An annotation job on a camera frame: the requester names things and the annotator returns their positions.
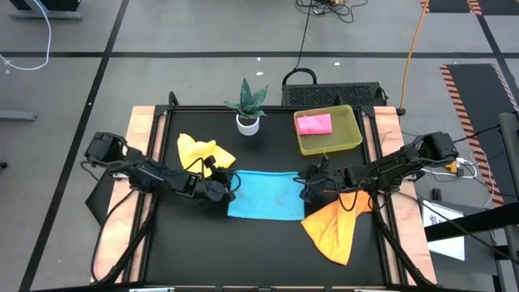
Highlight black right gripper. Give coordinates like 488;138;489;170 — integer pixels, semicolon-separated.
294;168;354;203

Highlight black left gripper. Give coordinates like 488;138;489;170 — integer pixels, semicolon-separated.
192;170;241;204

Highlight blue microfiber towel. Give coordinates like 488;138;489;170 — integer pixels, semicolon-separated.
226;170;306;221

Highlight green translucent plastic tray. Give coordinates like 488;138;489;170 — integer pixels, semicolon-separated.
293;104;364;157

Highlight pink microfiber towel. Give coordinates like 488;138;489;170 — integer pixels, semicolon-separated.
296;113;333;135

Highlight orange microfiber towel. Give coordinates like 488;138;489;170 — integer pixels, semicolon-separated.
300;190;373;267

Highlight yellow microfiber towel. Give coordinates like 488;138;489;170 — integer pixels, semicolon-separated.
177;132;237;179

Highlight snake plant in white pot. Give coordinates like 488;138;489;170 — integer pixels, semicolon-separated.
224;78;269;137

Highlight black perforated computer case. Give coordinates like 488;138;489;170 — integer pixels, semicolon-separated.
281;82;388;108

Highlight wooden table side board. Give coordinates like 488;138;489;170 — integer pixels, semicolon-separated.
91;105;167;284
371;105;438;285

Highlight white paper sheet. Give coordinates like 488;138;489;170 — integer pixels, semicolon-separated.
421;200;466;261

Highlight black metal bar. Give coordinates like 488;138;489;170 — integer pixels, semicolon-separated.
424;201;519;243

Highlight black mat striped edge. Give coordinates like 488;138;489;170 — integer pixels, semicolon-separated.
440;63;519;208
420;0;519;16

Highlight grey desk foot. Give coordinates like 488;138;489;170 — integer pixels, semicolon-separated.
0;109;39;122

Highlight grey desk base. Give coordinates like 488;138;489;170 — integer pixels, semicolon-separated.
8;0;84;21

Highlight black aluminium table frame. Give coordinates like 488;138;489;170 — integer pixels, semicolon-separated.
121;91;437;292

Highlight black braided cable sleeve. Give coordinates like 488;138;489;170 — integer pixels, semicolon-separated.
91;190;157;285
371;194;437;287

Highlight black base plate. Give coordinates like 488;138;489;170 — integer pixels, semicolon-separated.
84;174;118;227

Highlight black hanging cable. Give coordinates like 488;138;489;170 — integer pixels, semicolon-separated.
282;0;319;87

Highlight orange extension cable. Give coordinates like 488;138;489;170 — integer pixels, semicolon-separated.
399;0;430;117

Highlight white power cable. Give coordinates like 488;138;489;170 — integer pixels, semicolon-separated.
421;157;482;179

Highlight black cable bundle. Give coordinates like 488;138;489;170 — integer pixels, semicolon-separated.
294;0;369;24

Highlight thin black floor cable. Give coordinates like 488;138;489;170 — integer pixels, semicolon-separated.
453;124;502;143

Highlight black upright post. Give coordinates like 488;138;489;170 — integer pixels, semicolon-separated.
497;112;519;292

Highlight white floor cable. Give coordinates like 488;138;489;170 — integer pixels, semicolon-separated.
0;0;53;72

